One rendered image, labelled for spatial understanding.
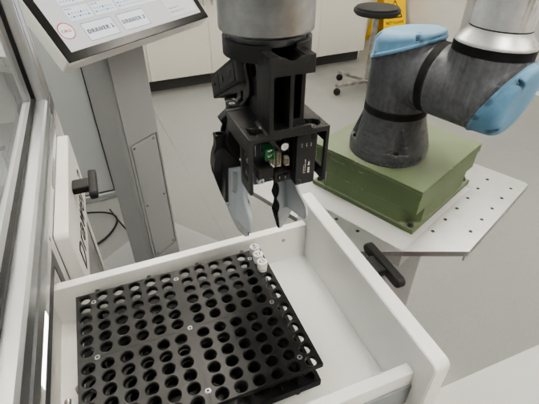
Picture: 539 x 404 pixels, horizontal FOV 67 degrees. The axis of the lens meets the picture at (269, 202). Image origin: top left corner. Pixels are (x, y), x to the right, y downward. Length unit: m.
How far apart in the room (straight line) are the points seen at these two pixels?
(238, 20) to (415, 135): 0.54
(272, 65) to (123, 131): 1.10
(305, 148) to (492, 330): 1.48
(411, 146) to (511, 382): 0.40
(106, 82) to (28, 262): 0.93
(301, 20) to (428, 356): 0.31
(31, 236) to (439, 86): 0.58
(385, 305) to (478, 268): 1.53
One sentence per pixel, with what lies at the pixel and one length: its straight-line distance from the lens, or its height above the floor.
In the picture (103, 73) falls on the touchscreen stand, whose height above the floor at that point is 0.86.
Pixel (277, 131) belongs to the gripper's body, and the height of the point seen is 1.12.
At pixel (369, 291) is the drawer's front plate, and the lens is 0.47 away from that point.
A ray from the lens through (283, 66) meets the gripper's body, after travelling 0.30.
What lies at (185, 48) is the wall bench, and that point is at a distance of 3.45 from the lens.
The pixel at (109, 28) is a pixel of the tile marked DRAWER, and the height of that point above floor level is 1.00.
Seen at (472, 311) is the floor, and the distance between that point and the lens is 1.79.
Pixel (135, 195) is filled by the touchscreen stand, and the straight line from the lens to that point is 1.49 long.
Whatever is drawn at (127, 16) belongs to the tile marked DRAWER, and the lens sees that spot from 1.24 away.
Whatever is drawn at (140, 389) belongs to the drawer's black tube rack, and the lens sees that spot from 0.43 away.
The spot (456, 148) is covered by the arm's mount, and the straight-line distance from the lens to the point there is 0.91.
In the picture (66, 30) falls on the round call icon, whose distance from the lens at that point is 1.13.
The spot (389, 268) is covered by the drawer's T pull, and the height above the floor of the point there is 0.91.
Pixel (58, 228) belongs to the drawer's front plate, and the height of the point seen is 0.93.
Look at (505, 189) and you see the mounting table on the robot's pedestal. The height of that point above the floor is 0.76.
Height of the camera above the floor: 1.26
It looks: 37 degrees down
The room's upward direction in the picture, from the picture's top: straight up
